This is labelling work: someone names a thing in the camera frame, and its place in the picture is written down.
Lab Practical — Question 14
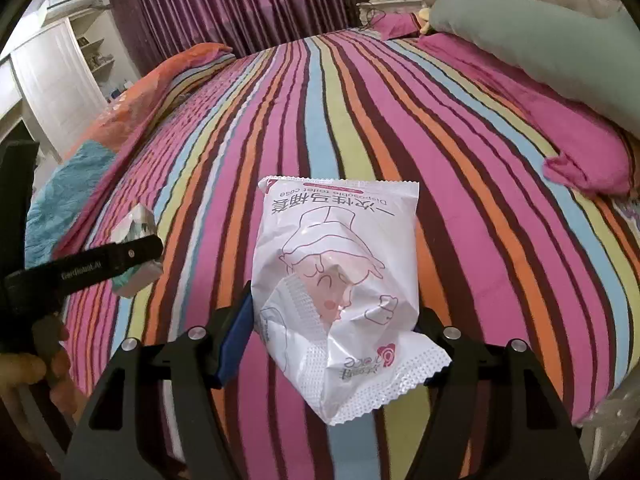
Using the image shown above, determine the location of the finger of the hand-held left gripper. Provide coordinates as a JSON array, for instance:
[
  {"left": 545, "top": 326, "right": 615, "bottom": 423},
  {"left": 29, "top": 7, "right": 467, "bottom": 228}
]
[{"left": 54, "top": 234, "right": 165, "bottom": 293}]

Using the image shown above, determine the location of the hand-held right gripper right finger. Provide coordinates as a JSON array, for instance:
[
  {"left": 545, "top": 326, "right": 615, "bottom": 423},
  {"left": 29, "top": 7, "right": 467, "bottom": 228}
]
[{"left": 406, "top": 306, "right": 591, "bottom": 480}]

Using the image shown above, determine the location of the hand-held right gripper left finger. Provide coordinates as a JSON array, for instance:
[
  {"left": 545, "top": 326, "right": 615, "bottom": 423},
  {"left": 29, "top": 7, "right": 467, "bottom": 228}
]
[{"left": 62, "top": 282, "right": 256, "bottom": 480}]

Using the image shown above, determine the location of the teal white wrapper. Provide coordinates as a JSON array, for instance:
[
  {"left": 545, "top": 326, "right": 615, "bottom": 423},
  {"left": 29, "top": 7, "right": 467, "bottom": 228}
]
[{"left": 109, "top": 203, "right": 164, "bottom": 299}]

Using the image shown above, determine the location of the white printed plastic packet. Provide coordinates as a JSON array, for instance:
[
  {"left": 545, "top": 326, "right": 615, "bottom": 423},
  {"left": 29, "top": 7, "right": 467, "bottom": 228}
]
[{"left": 252, "top": 176, "right": 452, "bottom": 427}]

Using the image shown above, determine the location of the person's left hand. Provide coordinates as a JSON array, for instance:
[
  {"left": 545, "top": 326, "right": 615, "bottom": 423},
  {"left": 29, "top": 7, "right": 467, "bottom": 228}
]
[{"left": 0, "top": 316, "right": 87, "bottom": 413}]

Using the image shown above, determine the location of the white wardrobe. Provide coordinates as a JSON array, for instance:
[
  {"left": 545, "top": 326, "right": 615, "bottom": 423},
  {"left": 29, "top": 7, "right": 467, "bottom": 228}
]
[{"left": 9, "top": 10, "right": 145, "bottom": 162}]

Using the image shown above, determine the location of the orange and teal blanket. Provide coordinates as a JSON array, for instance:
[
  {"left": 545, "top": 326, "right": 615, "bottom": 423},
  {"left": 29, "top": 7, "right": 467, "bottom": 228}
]
[{"left": 25, "top": 42, "right": 236, "bottom": 270}]

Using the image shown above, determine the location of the white lace bed skirt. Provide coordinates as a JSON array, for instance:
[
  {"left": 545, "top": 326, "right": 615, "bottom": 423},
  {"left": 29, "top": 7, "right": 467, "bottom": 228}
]
[{"left": 575, "top": 377, "right": 640, "bottom": 480}]

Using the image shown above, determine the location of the striped bed sheet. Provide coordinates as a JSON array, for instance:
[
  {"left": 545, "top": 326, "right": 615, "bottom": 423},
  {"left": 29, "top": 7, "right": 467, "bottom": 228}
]
[{"left": 50, "top": 29, "right": 640, "bottom": 480}]

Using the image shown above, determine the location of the large pink pillow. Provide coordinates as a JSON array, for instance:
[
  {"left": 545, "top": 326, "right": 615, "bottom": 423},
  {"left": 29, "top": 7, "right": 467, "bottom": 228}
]
[{"left": 414, "top": 34, "right": 637, "bottom": 199}]

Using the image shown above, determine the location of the white air conditioner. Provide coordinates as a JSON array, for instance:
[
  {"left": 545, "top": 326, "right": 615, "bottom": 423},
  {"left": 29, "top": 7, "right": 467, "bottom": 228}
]
[{"left": 42, "top": 0, "right": 112, "bottom": 12}]

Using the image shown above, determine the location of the purple curtain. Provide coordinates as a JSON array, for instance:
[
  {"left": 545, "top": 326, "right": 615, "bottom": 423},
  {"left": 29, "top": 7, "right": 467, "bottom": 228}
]
[{"left": 107, "top": 0, "right": 352, "bottom": 65}]

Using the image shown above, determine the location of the long grey-green bolster pillow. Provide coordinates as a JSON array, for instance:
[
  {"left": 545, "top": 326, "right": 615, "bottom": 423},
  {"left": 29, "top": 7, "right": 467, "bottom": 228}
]
[{"left": 428, "top": 0, "right": 640, "bottom": 132}]

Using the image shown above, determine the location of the small pink pillow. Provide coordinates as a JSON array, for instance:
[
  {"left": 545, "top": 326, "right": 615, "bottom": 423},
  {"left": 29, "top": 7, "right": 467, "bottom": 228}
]
[{"left": 372, "top": 12, "right": 422, "bottom": 41}]

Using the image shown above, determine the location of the white nightstand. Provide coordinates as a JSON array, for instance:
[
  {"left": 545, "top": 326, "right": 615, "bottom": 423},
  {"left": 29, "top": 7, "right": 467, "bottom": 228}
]
[{"left": 356, "top": 0, "right": 427, "bottom": 28}]

